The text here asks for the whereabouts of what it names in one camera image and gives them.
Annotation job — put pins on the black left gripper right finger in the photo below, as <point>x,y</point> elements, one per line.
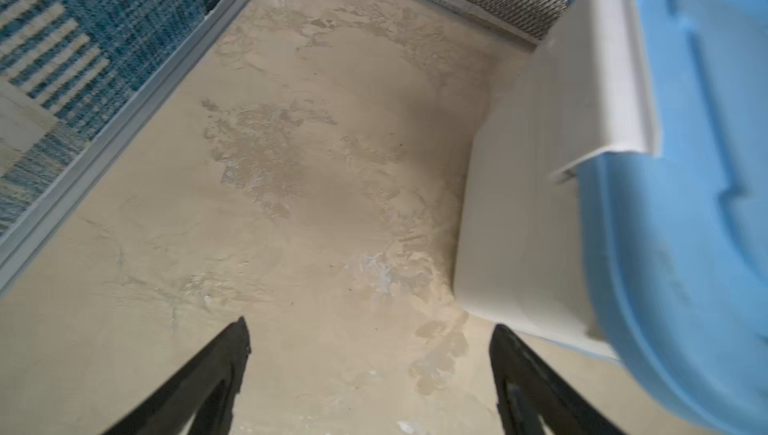
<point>533,398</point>

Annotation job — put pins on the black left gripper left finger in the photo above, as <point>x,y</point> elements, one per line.
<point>199,397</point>

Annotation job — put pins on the blue plastic lid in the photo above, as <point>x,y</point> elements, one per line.
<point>675,244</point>

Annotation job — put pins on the white plastic bin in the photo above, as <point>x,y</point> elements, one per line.
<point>585,92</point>

